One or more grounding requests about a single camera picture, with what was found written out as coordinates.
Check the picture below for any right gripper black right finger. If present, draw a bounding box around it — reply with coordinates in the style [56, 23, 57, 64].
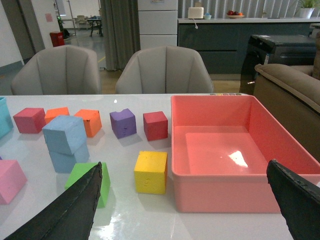
[266, 159, 320, 240]

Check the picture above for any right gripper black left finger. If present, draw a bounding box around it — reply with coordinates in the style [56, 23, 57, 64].
[6, 162, 103, 240]

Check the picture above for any light blue foam cube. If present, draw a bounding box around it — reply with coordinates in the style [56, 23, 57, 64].
[49, 143, 90, 174]
[42, 115, 87, 155]

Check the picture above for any green foam cube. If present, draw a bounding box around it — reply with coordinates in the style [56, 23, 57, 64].
[64, 162, 111, 209]

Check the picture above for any pink foam cube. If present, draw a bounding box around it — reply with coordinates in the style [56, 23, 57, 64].
[0, 159, 27, 205]

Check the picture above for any yellow foam cube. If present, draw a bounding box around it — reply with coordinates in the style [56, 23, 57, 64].
[134, 151, 168, 195]

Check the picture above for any pink plastic bin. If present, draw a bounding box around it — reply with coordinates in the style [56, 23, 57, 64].
[171, 94, 320, 213]

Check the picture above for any chipped orange foam cube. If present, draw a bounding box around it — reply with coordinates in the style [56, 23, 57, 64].
[74, 109, 102, 138]

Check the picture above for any brown sofa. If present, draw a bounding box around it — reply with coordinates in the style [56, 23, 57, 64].
[253, 35, 320, 160]

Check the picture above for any pink-red foam cube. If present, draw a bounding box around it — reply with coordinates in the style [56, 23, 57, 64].
[13, 107, 46, 134]

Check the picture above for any notched purple foam cube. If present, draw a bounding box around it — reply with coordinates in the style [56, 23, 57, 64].
[109, 108, 137, 139]

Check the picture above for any teal plastic bin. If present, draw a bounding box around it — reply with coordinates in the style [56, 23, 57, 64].
[0, 96, 14, 138]

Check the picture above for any dark red foam cube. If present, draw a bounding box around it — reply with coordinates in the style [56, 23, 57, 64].
[143, 111, 168, 141]

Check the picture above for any left grey armchair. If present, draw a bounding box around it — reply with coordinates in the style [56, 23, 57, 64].
[10, 45, 101, 96]

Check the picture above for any grey armchair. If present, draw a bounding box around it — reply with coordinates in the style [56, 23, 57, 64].
[115, 45, 214, 95]
[10, 45, 101, 96]

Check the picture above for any black appliance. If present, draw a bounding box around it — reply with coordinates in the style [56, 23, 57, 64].
[239, 35, 316, 95]

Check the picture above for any right grey armchair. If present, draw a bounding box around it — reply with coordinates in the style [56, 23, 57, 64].
[115, 45, 214, 95]

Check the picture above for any dark grey counter cabinet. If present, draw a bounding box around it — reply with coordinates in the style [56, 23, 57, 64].
[177, 17, 320, 75]

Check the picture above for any red bin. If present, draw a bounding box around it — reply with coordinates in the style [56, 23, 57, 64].
[49, 31, 65, 47]

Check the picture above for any potted plant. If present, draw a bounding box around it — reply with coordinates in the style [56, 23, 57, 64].
[292, 0, 320, 19]

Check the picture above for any fruit bowl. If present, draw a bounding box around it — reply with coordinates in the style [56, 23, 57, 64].
[226, 10, 245, 19]

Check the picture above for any small teal bowl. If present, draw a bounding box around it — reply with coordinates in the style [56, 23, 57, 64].
[203, 13, 212, 20]

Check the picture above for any grey curtain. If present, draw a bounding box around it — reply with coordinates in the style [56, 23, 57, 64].
[100, 0, 141, 71]

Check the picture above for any white toaster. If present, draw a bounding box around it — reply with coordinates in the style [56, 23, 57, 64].
[187, 6, 204, 19]

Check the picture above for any white drawer cabinet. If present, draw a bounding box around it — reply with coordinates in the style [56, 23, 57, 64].
[137, 0, 178, 50]

